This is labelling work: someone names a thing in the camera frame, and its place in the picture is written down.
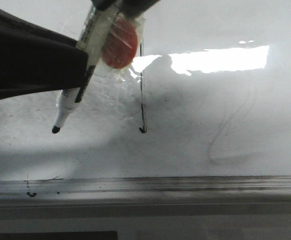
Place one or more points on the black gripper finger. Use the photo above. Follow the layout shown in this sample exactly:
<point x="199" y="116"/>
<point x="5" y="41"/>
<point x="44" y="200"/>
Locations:
<point x="130" y="8"/>
<point x="34" y="59"/>

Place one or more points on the red round magnet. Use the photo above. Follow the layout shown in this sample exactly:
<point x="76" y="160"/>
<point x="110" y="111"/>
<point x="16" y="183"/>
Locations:
<point x="120" y="47"/>

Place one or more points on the white whiteboard surface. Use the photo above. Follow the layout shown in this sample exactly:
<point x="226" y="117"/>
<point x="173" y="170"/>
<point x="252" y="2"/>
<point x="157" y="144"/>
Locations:
<point x="210" y="96"/>

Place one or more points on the dark panel below whiteboard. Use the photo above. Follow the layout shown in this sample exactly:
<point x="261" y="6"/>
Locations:
<point x="90" y="235"/>

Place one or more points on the aluminium whiteboard frame rail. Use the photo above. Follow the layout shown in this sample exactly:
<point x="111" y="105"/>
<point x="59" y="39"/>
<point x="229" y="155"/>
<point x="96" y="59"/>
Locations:
<point x="143" y="189"/>

